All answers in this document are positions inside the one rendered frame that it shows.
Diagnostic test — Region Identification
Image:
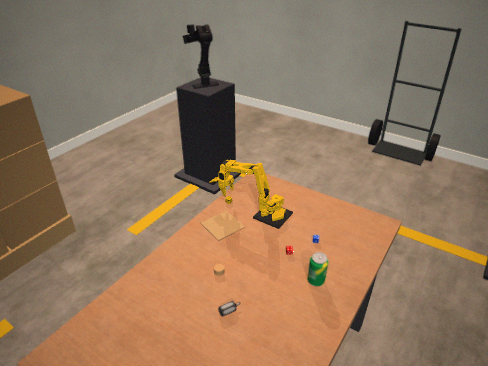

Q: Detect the green soda can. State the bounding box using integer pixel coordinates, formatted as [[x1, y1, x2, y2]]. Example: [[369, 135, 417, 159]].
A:
[[307, 252, 329, 286]]

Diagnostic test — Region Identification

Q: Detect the tan short cylinder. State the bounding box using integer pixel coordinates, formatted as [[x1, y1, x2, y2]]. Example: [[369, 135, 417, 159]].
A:
[[214, 264, 224, 276]]

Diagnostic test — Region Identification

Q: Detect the tan flat mat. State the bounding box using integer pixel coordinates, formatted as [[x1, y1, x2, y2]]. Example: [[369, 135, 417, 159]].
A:
[[201, 211, 245, 241]]

